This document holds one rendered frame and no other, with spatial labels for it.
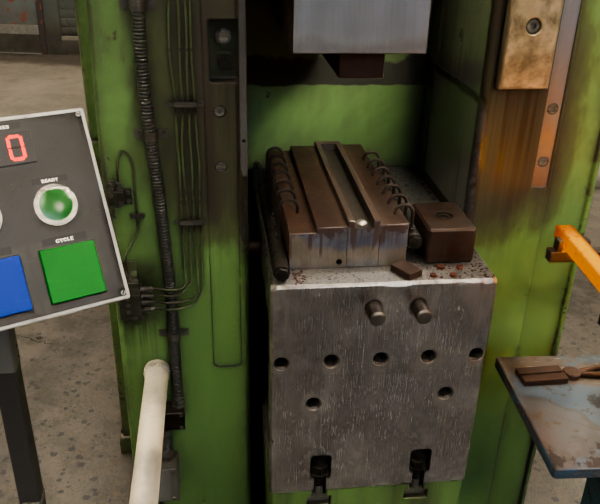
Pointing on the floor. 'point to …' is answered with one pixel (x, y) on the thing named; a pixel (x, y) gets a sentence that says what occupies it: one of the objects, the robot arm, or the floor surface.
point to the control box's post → (15, 413)
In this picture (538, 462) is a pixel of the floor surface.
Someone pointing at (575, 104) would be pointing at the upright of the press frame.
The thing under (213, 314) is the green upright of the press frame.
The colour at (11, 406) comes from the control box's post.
